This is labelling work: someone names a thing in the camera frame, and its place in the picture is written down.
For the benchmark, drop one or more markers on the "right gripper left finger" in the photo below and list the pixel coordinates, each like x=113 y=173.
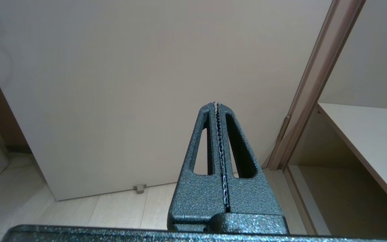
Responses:
x=197 y=198

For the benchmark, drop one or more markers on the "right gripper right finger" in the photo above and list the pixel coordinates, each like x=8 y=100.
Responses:
x=250 y=195

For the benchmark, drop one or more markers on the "white door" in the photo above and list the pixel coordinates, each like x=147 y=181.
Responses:
x=129 y=84

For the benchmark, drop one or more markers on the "small grey floor doorstop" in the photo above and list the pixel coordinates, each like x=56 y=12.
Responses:
x=140 y=188

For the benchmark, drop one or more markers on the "white shelf board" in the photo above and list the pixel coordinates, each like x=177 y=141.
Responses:
x=375 y=141

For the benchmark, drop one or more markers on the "dark skirting board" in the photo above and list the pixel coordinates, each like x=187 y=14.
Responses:
x=18 y=149

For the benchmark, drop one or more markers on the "beige door frame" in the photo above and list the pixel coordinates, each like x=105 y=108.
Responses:
x=317 y=74

